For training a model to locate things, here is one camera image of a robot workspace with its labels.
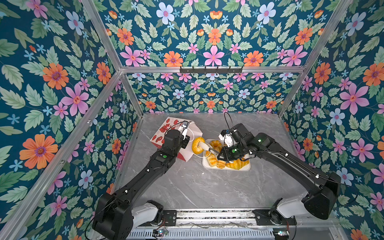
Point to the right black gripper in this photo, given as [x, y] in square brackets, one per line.
[225, 156]

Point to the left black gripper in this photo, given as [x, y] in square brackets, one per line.
[185, 141]

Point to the white red paper bag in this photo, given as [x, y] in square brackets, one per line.
[174, 123]

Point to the yellow ring bagel fake bread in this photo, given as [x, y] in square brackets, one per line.
[196, 148]

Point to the round orange bun fake bread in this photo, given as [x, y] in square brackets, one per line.
[216, 145]

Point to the long twisted fake bread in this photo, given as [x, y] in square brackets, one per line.
[221, 164]

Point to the metal tongs white tips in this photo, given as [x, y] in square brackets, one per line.
[209, 148]

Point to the yellow striped croissant fake bread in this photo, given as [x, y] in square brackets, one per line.
[237, 165]

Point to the yellow fake bread piece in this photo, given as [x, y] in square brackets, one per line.
[211, 159]

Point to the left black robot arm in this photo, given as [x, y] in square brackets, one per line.
[115, 215]

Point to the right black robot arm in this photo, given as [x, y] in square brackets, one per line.
[322, 190]

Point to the white rectangular tray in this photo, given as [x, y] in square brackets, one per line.
[206, 165]

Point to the black hook rack bar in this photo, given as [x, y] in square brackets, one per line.
[210, 70]

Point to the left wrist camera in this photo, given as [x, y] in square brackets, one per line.
[184, 128]

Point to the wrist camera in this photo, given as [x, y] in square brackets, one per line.
[184, 128]
[227, 138]

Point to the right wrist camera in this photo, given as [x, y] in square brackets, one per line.
[227, 138]

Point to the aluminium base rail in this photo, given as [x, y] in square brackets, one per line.
[242, 217]

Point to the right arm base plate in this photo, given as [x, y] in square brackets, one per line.
[266, 217]

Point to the white slotted cable duct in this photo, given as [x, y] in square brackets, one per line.
[201, 234]

